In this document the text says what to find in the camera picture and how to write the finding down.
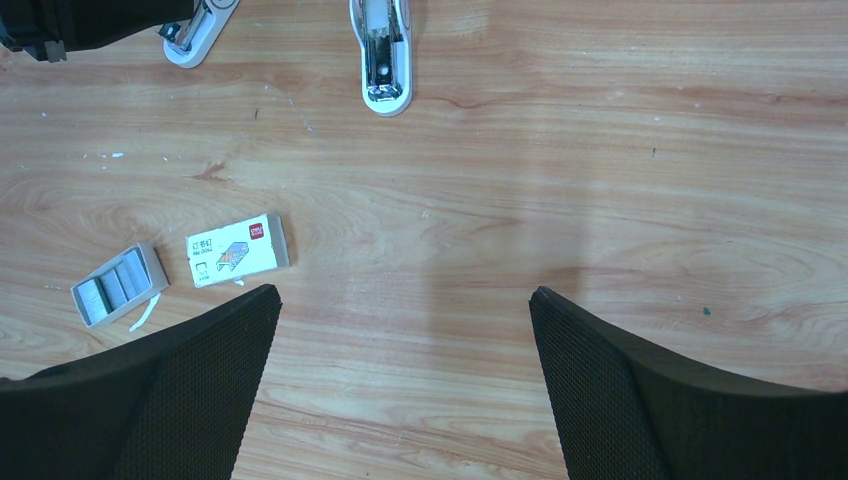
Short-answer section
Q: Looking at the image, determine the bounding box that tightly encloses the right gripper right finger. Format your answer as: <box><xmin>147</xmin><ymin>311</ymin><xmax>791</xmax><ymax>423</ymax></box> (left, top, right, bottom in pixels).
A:
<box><xmin>529</xmin><ymin>287</ymin><xmax>847</xmax><ymax>479</ymax></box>

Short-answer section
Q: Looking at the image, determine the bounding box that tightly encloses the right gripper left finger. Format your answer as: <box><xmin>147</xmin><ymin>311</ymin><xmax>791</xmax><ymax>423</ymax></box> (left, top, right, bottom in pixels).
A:
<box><xmin>1</xmin><ymin>284</ymin><xmax>282</xmax><ymax>479</ymax></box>

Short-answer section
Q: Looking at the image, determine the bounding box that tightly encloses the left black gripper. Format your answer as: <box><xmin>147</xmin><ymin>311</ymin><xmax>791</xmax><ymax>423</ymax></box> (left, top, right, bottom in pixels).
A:
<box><xmin>1</xmin><ymin>0</ymin><xmax>196</xmax><ymax>62</ymax></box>

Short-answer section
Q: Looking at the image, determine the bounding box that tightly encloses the white staple box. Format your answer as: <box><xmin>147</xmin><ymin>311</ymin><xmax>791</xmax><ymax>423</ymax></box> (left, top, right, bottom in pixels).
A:
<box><xmin>185</xmin><ymin>213</ymin><xmax>291</xmax><ymax>288</ymax></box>

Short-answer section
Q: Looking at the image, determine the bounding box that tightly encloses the pink staple remover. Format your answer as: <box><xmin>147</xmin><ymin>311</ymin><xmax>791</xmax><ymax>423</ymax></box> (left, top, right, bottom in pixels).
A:
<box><xmin>349</xmin><ymin>0</ymin><xmax>414</xmax><ymax>117</ymax></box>

